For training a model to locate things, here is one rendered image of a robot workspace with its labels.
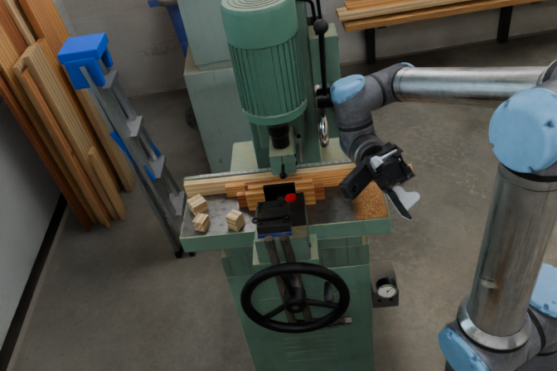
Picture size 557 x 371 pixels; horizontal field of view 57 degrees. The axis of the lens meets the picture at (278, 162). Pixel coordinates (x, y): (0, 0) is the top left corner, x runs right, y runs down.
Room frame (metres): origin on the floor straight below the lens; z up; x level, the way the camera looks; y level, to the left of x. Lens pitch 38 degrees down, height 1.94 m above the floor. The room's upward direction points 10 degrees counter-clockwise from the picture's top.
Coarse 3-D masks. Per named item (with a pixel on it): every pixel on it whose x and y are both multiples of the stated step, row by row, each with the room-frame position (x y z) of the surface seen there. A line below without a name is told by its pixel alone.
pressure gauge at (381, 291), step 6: (378, 282) 0.94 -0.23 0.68; (384, 282) 0.93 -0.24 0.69; (390, 282) 0.92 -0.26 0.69; (378, 288) 0.92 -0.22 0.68; (384, 288) 0.92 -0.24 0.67; (390, 288) 0.92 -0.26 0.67; (396, 288) 0.91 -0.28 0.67; (378, 294) 0.92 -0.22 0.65; (384, 294) 0.92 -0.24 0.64; (390, 294) 0.92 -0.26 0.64
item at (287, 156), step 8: (272, 152) 1.14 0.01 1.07; (280, 152) 1.14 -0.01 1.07; (288, 152) 1.13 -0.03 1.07; (272, 160) 1.12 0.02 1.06; (280, 160) 1.12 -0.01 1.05; (288, 160) 1.12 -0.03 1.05; (272, 168) 1.13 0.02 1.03; (280, 168) 1.12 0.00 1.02; (288, 168) 1.12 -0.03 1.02; (296, 168) 1.13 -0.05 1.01
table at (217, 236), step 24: (336, 192) 1.12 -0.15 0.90; (192, 216) 1.12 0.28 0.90; (216, 216) 1.11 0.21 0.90; (312, 216) 1.04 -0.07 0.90; (336, 216) 1.02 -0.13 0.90; (192, 240) 1.04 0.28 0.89; (216, 240) 1.03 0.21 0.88; (240, 240) 1.02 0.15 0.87; (312, 240) 0.97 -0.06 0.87; (264, 264) 0.92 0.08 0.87
